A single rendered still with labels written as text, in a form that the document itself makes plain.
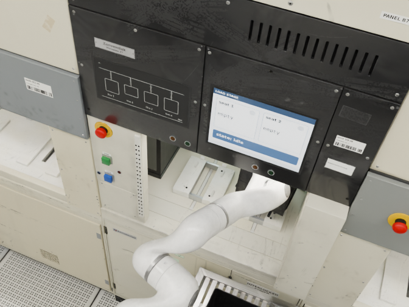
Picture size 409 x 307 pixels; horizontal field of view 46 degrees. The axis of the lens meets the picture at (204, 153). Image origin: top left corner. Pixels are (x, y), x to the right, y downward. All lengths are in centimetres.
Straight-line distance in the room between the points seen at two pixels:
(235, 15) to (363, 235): 78
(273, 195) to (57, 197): 101
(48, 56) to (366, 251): 115
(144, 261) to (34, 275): 157
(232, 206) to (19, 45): 82
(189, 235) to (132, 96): 44
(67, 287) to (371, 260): 175
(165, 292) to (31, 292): 158
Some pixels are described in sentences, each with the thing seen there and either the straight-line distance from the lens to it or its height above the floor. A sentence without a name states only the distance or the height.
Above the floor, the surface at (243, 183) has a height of 105.
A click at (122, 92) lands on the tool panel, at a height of 155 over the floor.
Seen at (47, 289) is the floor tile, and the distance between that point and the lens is 286.
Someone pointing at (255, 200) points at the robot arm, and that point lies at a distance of 151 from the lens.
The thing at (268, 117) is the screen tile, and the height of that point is 164.
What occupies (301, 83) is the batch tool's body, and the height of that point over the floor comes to 178.
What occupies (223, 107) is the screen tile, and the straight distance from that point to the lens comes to 131.
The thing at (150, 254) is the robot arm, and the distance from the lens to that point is 139.
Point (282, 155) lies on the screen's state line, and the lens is 136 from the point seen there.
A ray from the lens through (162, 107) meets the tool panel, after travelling 141.
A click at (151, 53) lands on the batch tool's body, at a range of 131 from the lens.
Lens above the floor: 251
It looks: 48 degrees down
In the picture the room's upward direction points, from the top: 6 degrees clockwise
